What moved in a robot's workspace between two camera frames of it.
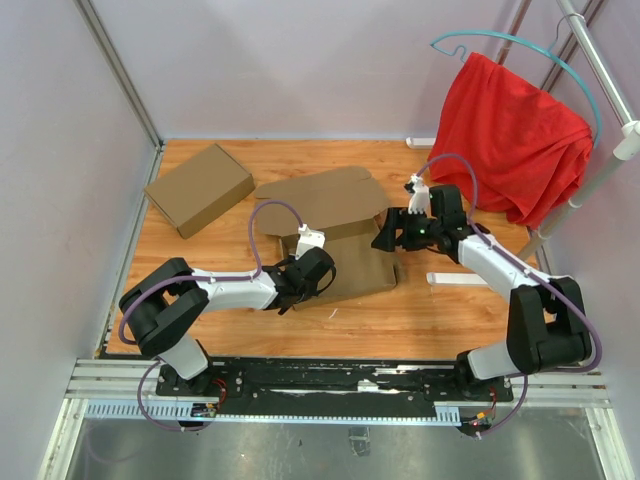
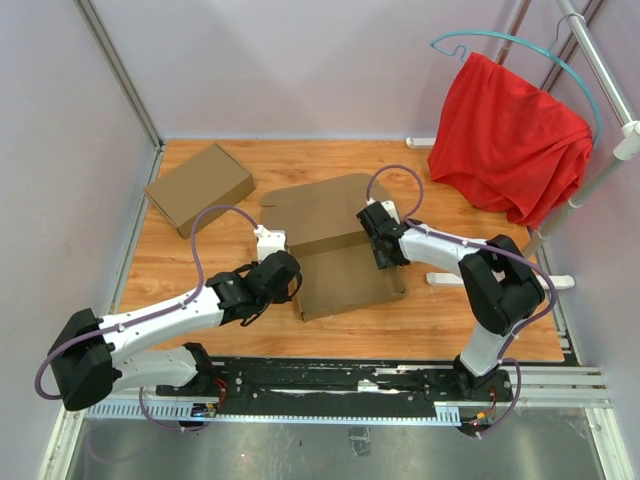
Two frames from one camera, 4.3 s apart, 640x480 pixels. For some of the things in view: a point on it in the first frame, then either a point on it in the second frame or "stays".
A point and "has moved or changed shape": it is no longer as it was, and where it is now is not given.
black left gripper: x=313 y=292 → x=283 y=296
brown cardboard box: x=347 y=205 has moved or changed shape
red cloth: x=520 y=149 stays
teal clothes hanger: x=549 y=52 stays
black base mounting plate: x=267 y=384 stays
